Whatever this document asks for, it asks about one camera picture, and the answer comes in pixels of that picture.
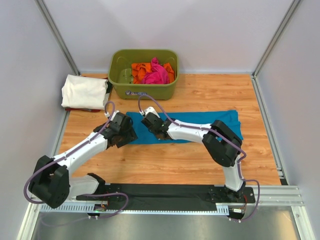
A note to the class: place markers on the blue t shirt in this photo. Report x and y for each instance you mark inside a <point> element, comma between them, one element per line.
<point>144,137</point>

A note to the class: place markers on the black cloth strip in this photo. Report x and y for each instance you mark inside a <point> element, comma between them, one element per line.
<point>175,197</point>

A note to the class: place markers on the pink t shirt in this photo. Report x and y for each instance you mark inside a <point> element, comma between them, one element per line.
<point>159,74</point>

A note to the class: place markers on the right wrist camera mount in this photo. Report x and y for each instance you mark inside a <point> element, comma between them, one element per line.
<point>148,110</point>

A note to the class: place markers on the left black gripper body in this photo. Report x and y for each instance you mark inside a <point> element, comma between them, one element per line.
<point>127,136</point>

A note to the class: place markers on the aluminium frame rail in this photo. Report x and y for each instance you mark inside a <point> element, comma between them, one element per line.
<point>281,195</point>

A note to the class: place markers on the orange t shirt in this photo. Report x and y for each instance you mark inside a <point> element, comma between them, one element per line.
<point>138,71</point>

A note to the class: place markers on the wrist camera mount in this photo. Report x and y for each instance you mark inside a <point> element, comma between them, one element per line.
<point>111,116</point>
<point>148,110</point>

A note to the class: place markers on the white slotted cable duct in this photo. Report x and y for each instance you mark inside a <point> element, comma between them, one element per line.
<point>91,208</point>

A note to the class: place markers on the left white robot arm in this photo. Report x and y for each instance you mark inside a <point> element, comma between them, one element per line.
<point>52,181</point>

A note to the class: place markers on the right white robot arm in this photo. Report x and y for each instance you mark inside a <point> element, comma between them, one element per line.
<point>222,144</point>

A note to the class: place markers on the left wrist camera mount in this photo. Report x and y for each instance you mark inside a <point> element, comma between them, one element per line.
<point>111,116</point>

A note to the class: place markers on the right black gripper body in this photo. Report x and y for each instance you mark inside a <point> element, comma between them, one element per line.
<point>155,132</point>

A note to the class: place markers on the folded white t shirt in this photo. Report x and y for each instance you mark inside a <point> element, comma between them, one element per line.
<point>83,92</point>

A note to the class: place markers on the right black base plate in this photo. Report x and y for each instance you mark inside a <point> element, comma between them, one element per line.
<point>222,194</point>

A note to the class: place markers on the olive green plastic tub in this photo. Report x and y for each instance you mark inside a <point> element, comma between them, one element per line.
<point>122,80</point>

